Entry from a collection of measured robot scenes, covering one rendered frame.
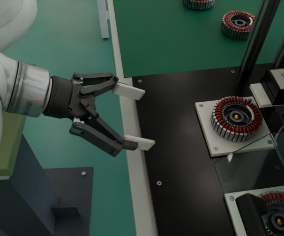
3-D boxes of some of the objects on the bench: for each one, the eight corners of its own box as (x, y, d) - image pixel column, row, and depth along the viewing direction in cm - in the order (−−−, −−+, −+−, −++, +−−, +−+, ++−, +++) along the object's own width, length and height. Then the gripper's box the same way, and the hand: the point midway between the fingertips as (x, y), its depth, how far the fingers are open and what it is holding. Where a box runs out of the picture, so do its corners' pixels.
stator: (218, 145, 67) (221, 136, 64) (204, 107, 73) (207, 97, 70) (265, 140, 68) (271, 130, 65) (248, 102, 74) (252, 92, 71)
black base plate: (182, 386, 45) (183, 388, 43) (131, 82, 83) (131, 76, 81) (463, 333, 49) (475, 332, 47) (291, 66, 87) (295, 60, 85)
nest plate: (211, 157, 66) (212, 154, 65) (194, 105, 75) (195, 102, 74) (275, 149, 68) (277, 145, 67) (251, 99, 77) (253, 96, 76)
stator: (219, 37, 95) (221, 27, 92) (221, 17, 101) (224, 7, 98) (255, 42, 93) (259, 33, 90) (255, 21, 100) (258, 11, 97)
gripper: (44, 62, 64) (131, 88, 74) (34, 165, 49) (145, 179, 59) (54, 36, 59) (146, 67, 69) (48, 141, 44) (167, 161, 54)
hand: (142, 117), depth 64 cm, fingers open, 13 cm apart
